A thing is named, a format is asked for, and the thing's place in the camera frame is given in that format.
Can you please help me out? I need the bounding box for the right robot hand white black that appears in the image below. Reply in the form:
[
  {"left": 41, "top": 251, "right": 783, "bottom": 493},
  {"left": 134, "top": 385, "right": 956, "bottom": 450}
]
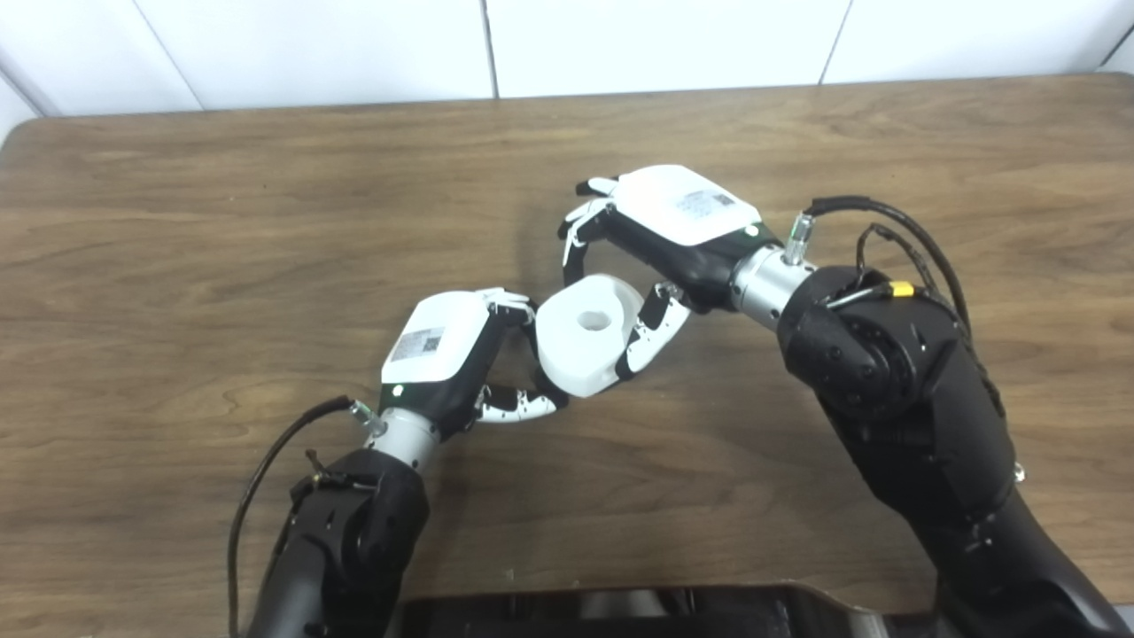
[{"left": 557, "top": 165, "right": 786, "bottom": 383}]

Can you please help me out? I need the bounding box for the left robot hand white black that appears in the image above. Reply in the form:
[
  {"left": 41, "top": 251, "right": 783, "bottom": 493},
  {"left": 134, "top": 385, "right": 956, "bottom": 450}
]
[{"left": 379, "top": 288, "right": 569, "bottom": 442}]

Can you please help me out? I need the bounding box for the round white piece with holes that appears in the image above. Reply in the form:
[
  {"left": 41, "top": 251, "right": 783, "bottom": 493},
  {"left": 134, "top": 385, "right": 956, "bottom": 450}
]
[{"left": 535, "top": 274, "right": 648, "bottom": 398}]

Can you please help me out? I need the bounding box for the black robot torso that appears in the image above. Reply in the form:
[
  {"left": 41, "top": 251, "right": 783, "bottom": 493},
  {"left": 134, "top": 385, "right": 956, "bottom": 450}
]
[{"left": 390, "top": 582, "right": 975, "bottom": 638}]

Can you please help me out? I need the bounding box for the thin black cable yellow plug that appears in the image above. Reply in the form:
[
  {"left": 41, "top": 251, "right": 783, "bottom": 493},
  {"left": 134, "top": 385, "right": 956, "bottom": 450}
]
[{"left": 824, "top": 223, "right": 968, "bottom": 339}]

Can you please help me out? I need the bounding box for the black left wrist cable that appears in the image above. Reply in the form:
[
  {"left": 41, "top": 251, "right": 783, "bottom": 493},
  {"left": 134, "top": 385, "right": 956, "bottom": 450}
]
[{"left": 227, "top": 395, "right": 388, "bottom": 638}]

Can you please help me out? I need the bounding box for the thick black right wrist cable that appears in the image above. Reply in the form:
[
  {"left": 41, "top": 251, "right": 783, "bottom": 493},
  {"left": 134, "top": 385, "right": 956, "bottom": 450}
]
[{"left": 783, "top": 196, "right": 1007, "bottom": 419}]

